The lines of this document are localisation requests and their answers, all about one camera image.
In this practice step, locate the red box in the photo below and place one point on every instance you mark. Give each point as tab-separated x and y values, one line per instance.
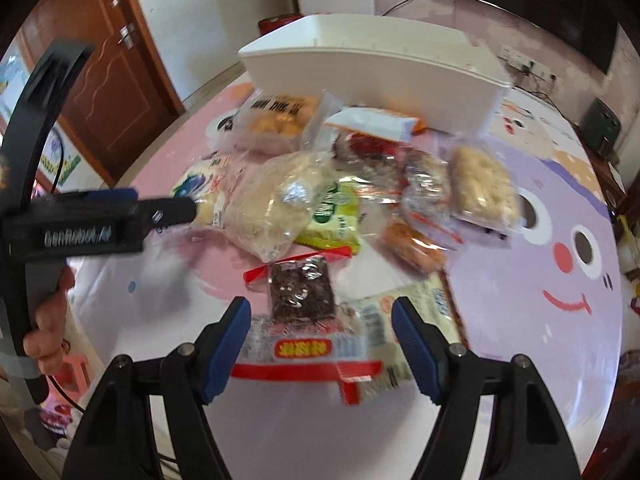
277	24

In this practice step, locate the red white labelled snack packet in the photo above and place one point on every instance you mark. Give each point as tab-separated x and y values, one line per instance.
300	350

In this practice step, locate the pale cracker packet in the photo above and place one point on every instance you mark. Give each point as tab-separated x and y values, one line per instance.
482	187

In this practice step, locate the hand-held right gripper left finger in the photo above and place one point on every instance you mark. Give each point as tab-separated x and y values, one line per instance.
230	345

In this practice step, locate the white power strip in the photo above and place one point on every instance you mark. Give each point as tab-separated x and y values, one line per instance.
527	62

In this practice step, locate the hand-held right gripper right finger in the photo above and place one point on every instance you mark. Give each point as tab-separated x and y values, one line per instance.
415	345

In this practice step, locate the orange white snack packet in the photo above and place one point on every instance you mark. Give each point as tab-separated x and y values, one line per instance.
375	122

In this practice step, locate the cartoon printed tablecloth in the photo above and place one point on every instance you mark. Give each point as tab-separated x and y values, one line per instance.
500	310

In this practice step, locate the dark brown cake packet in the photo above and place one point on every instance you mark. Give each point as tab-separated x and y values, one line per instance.
300	290

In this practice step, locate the person's left hand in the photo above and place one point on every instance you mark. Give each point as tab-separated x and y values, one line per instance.
50	325

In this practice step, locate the green snack packet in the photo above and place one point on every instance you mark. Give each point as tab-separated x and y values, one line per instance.
332	215

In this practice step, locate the pink plastic stool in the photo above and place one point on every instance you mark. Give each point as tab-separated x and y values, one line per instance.
72	375

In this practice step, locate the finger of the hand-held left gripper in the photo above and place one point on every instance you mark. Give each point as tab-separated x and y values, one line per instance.
170	211

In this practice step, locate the blue white snack packet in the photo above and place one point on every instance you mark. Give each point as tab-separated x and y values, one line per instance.
200	185

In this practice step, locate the dark green air fryer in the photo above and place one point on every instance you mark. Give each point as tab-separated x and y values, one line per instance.
600	127

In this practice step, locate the cream white snack packet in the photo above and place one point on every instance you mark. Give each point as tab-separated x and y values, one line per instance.
425	305

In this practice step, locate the large pale bread packet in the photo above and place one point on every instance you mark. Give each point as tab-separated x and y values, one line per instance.
270	205

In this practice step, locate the brown wooden door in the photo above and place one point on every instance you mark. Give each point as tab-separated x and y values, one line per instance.
100	85

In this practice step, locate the orange fried snack packet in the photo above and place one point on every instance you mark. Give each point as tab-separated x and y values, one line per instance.
412	245

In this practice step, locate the black television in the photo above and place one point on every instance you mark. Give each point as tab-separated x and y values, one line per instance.
540	5

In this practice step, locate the white plastic storage box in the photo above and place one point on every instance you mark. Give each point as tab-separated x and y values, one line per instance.
375	90

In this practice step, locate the yellow cake packet black print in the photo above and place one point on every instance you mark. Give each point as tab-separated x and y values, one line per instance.
277	120

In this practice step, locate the colourful wall poster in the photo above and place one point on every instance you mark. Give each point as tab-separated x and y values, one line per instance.
30	135

